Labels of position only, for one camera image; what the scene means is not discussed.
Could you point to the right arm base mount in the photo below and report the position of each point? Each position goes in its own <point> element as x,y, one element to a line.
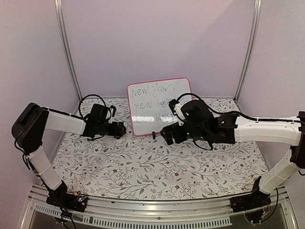
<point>250,201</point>

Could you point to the right aluminium corner post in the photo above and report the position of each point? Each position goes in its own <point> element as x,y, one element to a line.
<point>249,50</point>

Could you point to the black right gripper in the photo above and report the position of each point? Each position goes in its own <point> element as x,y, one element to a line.
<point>167,130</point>

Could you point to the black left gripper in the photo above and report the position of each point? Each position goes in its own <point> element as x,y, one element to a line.
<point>114,131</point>

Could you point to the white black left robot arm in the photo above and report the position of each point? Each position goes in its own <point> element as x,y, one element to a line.
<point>28,131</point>

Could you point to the aluminium front rail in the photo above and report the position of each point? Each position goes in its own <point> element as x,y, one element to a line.
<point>109,213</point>

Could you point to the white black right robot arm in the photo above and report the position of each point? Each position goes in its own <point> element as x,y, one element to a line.
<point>234,127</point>

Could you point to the pink framed whiteboard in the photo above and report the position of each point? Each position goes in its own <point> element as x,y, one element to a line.
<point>149,104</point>

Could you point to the left aluminium corner post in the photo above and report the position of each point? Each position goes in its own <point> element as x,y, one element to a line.
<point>66,48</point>

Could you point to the aluminium corner post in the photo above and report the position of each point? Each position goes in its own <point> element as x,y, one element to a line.
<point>66,48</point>
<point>249,50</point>

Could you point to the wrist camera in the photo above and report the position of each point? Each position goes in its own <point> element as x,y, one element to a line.
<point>175,107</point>
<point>112,111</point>

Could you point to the floral patterned table mat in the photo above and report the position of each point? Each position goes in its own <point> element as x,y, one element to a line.
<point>146,168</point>

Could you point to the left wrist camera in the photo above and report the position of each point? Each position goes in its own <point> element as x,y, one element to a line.
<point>112,111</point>

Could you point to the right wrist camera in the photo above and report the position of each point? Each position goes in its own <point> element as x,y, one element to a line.
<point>175,107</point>

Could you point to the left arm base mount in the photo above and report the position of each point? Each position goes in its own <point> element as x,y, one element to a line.
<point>76,202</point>

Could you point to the red black whiteboard eraser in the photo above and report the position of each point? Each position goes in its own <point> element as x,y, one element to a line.
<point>119,131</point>

